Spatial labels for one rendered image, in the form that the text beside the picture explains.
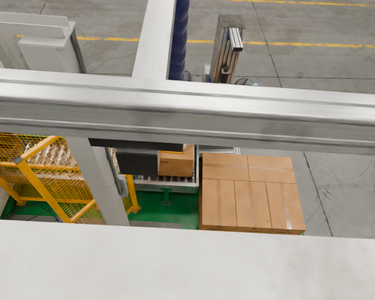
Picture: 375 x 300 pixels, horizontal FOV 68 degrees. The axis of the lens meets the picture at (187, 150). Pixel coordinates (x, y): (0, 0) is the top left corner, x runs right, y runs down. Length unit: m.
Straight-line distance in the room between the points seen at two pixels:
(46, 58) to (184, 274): 0.93
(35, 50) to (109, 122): 0.59
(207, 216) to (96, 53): 4.14
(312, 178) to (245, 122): 4.11
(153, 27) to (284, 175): 3.06
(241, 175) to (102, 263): 3.30
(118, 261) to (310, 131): 0.45
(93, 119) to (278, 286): 0.45
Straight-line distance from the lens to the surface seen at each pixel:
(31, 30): 1.16
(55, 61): 1.15
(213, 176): 3.56
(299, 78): 6.13
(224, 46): 3.19
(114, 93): 0.58
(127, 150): 0.68
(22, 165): 2.02
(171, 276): 0.39
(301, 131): 0.64
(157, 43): 0.98
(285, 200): 3.65
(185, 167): 3.31
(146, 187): 3.50
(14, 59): 5.21
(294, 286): 0.42
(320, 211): 4.45
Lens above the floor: 3.61
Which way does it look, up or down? 55 degrees down
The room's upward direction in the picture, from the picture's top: 6 degrees clockwise
